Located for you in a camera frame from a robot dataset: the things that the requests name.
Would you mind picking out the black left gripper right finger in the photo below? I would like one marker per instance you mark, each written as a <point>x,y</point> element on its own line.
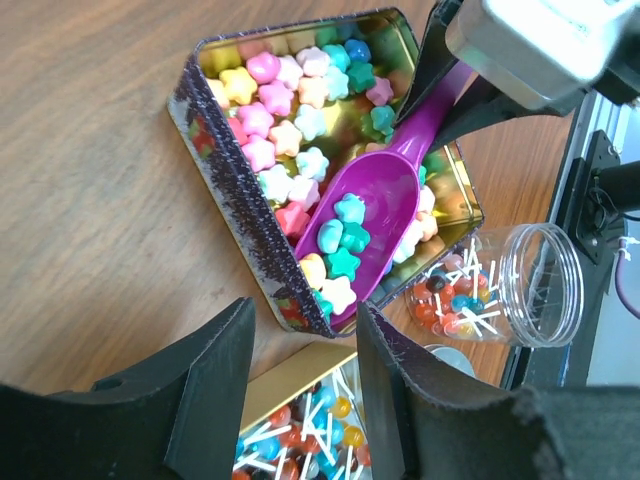
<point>425,419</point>

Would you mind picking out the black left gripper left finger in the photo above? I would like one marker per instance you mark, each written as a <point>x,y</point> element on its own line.
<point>174,415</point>

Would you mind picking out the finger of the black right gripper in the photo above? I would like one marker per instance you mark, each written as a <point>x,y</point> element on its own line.
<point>480,106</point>
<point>434,60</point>

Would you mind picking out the silver jar lid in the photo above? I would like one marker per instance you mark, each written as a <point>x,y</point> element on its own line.
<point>453,357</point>

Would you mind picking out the clear glass jar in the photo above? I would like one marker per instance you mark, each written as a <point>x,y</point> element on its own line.
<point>521,286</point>

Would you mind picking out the purple plastic scoop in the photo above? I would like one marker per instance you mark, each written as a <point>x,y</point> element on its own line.
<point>388,182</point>

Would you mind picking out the gold lollipop tin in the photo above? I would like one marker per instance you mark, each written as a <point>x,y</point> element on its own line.
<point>304,419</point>

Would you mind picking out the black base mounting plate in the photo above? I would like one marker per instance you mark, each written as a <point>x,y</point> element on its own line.
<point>596,203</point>

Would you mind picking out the star candy tin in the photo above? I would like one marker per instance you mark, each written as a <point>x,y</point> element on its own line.
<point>271,115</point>

